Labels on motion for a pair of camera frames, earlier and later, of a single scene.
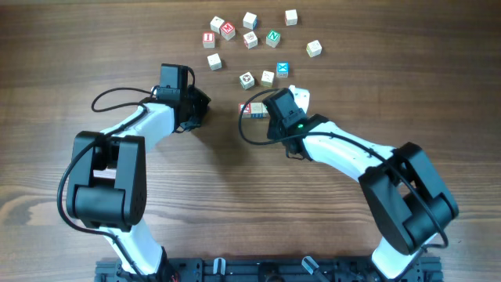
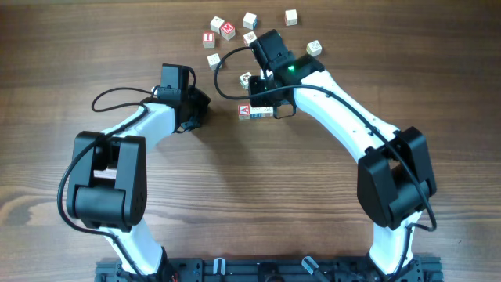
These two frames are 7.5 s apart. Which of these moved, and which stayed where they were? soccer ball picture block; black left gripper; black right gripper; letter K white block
Moved: black right gripper
Stayed: letter K white block; soccer ball picture block; black left gripper
